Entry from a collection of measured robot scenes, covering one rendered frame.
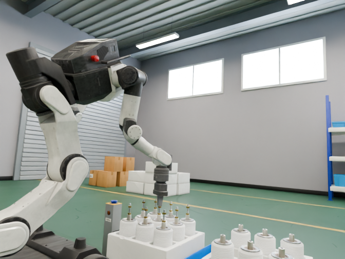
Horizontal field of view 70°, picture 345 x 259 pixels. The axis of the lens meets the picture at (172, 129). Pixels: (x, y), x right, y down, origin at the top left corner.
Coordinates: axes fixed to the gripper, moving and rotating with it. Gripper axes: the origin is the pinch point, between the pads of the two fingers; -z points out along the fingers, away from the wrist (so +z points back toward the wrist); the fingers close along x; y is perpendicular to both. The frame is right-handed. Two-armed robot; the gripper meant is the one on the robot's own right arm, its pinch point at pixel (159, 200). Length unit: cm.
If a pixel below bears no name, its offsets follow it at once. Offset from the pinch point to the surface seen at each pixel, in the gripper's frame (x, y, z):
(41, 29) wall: -511, -98, 318
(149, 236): 10.4, -9.7, -16.1
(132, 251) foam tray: 8.7, -17.4, -22.9
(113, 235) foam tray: -4.0, -24.4, -18.2
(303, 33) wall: -220, 446, 332
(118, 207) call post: -19.2, -18.1, -7.0
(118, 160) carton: -371, 74, 17
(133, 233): -0.2, -14.6, -16.7
